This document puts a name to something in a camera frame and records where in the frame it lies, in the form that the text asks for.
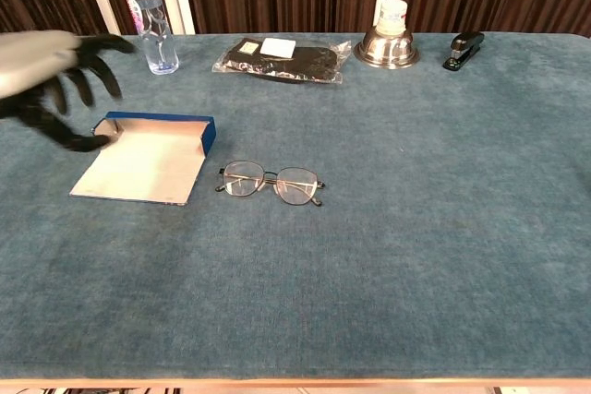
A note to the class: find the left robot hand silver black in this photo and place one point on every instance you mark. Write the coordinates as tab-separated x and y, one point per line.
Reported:
27	62

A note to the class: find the blue rectangular box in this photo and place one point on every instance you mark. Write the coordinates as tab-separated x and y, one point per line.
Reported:
143	168

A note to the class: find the thin-framed eyeglasses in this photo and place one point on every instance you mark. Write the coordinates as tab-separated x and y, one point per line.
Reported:
268	177

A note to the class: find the clear plastic water bottle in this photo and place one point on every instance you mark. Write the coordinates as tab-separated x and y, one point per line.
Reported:
157	34

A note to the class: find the plastic bag with black cloth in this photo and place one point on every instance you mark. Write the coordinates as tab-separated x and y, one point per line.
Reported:
295	62

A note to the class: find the stainless steel bowl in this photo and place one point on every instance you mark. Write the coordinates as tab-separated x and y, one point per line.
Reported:
385	50

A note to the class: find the small white plastic bottle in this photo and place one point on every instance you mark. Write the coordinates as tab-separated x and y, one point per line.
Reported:
393	15

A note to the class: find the teal table cloth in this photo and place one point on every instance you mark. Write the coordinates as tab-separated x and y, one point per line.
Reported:
369	251

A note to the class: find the black stapler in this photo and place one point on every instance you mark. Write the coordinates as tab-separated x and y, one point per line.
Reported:
464	50

